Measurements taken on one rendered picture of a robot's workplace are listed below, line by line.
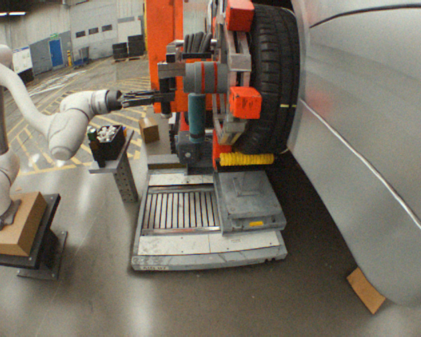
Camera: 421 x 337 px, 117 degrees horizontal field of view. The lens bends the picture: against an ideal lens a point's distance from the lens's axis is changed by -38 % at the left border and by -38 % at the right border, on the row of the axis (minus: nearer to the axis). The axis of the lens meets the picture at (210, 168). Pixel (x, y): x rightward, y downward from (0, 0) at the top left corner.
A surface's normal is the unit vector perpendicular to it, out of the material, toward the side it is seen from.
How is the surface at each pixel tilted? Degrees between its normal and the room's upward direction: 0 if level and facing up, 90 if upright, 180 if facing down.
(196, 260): 0
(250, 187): 90
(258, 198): 0
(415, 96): 90
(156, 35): 90
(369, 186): 90
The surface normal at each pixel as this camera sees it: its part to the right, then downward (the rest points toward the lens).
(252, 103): 0.10, 0.61
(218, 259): 0.01, -0.79
